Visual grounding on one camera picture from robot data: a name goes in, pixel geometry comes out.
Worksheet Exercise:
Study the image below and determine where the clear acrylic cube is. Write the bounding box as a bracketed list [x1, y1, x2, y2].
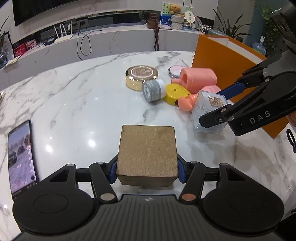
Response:
[192, 90, 227, 135]

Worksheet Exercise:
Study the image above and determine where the pink pump bottle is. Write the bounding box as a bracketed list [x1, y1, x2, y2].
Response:
[178, 85, 221, 111]

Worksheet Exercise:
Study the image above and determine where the pink cylinder container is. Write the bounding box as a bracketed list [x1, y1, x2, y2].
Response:
[171, 68, 217, 94]

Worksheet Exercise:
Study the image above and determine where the brown cardboard box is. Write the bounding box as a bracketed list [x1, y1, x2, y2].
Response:
[116, 125, 178, 188]

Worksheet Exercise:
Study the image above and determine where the yellow tape measure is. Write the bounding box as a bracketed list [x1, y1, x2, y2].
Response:
[164, 83, 191, 105]

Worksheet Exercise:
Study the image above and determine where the grey cream jar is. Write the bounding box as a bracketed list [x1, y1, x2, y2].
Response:
[142, 79, 167, 103]

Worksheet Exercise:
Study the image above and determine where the gold round tin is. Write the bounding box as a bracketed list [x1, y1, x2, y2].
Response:
[125, 65, 159, 91]

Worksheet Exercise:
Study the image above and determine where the person right hand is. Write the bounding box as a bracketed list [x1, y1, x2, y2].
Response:
[287, 112, 296, 127]

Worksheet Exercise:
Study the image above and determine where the orange storage box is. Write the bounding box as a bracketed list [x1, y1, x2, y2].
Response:
[192, 35, 287, 138]

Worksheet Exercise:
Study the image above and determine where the blue water jug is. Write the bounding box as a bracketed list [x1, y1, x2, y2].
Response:
[252, 36, 266, 56]

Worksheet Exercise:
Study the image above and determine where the potted green plant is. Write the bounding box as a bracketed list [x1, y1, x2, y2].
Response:
[213, 9, 252, 39]

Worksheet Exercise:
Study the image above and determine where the pink round compact mirror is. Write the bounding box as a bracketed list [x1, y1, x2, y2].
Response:
[168, 65, 186, 78]

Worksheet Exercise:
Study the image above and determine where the black smartphone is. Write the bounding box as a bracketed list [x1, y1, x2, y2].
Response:
[8, 120, 39, 201]

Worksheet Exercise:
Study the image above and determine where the round paper fan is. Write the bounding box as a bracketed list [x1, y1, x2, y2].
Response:
[184, 11, 195, 25]

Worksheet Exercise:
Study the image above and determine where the teddy bear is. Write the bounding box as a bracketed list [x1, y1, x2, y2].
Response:
[169, 4, 181, 15]

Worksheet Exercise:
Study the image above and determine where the green poster card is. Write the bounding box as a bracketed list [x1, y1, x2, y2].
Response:
[161, 3, 194, 25]

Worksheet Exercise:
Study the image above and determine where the white wifi router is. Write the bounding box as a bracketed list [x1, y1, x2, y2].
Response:
[54, 22, 73, 43]

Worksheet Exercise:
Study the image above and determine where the black television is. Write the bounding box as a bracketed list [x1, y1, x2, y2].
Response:
[12, 0, 75, 26]

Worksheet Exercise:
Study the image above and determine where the black key ring strap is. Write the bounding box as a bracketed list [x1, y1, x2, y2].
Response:
[285, 128, 296, 153]

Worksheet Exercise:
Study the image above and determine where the brown camera bag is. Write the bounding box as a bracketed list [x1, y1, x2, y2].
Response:
[147, 13, 159, 51]

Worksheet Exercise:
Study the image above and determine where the black cable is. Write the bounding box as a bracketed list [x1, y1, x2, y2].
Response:
[76, 22, 102, 61]

